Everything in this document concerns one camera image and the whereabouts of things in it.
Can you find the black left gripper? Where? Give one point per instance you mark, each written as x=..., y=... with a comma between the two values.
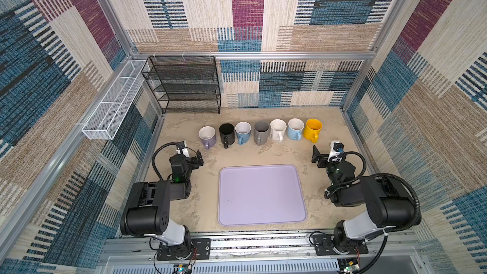
x=193, y=163

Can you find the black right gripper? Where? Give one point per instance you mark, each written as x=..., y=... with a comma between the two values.
x=323, y=158

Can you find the lavender purple mug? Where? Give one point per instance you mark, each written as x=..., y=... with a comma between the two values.
x=207, y=135

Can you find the yellow mug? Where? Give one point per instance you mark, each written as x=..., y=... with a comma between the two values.
x=312, y=130

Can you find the light blue mug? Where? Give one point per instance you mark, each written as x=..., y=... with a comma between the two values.
x=295, y=129

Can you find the black mug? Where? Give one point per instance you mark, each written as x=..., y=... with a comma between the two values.
x=227, y=134

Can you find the white mug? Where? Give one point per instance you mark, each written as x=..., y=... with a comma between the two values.
x=278, y=129

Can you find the teal blue patterned mug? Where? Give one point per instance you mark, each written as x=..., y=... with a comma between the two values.
x=243, y=130

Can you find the grey mug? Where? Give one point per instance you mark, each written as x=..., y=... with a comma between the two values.
x=261, y=133

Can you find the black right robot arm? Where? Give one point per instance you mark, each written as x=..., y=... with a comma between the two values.
x=392, y=204

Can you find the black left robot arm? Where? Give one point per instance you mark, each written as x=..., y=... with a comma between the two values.
x=147, y=211

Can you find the lavender silicone tray mat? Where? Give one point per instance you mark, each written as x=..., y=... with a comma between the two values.
x=260, y=195

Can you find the black wire mesh shelf rack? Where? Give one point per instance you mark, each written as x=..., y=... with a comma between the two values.
x=184, y=84

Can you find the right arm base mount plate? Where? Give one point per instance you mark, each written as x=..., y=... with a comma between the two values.
x=325, y=245

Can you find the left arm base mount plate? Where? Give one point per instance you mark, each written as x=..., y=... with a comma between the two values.
x=196, y=249

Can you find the aluminium front rail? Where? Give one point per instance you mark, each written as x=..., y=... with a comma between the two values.
x=285, y=251

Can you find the white wire mesh basket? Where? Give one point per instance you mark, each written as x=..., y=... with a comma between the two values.
x=109, y=114

